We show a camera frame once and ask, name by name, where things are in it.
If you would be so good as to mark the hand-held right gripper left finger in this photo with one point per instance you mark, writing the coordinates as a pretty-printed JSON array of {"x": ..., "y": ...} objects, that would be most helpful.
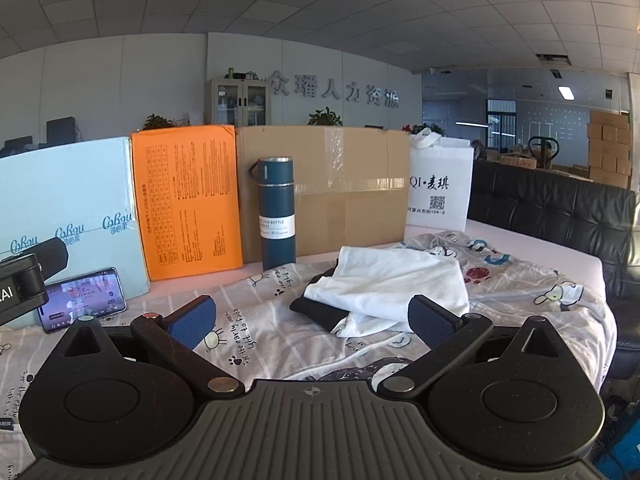
[{"x": 196, "y": 322}]

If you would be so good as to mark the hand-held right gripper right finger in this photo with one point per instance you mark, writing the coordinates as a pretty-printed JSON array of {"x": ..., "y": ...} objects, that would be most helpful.
[{"x": 429, "y": 324}]

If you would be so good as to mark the white t-shirt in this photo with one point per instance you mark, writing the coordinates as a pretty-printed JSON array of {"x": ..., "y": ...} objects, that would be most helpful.
[{"x": 400, "y": 280}]

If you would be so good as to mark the smartphone with lit screen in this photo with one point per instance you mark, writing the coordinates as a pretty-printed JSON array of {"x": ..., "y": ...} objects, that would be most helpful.
[{"x": 82, "y": 301}]

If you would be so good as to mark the printed cartoon bedsheet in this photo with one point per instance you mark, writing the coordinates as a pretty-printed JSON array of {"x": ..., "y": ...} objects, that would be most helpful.
[{"x": 525, "y": 285}]

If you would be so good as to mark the large light blue box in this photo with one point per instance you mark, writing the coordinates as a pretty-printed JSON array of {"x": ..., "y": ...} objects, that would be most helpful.
[{"x": 75, "y": 195}]

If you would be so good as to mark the black garment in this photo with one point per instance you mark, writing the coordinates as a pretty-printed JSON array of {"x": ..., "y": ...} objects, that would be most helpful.
[{"x": 320, "y": 312}]

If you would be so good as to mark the orange printed box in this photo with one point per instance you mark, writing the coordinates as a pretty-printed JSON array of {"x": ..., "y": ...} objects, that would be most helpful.
[{"x": 190, "y": 200}]

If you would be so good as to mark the dark blue vacuum bottle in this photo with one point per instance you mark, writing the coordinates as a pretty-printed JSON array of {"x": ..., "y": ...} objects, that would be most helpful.
[{"x": 276, "y": 215}]

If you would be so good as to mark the pink mattress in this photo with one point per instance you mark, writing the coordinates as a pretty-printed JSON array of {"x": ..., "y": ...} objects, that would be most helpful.
[{"x": 550, "y": 255}]

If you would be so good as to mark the black computer monitor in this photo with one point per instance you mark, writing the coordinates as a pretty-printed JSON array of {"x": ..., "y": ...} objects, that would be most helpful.
[
  {"x": 15, "y": 146},
  {"x": 61, "y": 132}
]

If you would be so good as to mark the white tote bag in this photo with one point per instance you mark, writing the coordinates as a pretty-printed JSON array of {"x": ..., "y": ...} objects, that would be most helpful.
[{"x": 440, "y": 175}]

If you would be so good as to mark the brown cardboard box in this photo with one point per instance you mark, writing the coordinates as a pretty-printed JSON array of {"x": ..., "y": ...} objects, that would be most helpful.
[{"x": 345, "y": 200}]

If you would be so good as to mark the black leather sofa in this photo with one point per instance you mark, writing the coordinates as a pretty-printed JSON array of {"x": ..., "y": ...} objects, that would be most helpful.
[{"x": 550, "y": 200}]

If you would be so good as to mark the potted plant with red flowers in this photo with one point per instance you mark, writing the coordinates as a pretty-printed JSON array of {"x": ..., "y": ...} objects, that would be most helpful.
[{"x": 425, "y": 129}]

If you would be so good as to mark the green potted plant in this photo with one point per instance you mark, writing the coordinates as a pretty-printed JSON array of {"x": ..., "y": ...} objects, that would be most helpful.
[
  {"x": 159, "y": 123},
  {"x": 325, "y": 118}
]

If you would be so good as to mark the pallet jack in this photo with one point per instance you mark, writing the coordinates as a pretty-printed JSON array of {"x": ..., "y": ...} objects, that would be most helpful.
[{"x": 542, "y": 152}]

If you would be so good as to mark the grey glass-door cabinet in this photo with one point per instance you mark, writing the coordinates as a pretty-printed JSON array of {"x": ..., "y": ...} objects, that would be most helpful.
[{"x": 225, "y": 102}]

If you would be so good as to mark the stack of cardboard boxes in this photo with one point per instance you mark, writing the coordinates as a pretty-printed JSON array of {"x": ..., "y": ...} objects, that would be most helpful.
[{"x": 609, "y": 150}]

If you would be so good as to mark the ceiling light panel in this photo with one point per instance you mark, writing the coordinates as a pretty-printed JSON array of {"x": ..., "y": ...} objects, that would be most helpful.
[{"x": 565, "y": 93}]

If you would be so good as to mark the grey wall lettering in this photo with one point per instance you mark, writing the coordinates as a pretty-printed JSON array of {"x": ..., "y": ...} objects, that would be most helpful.
[{"x": 335, "y": 90}]

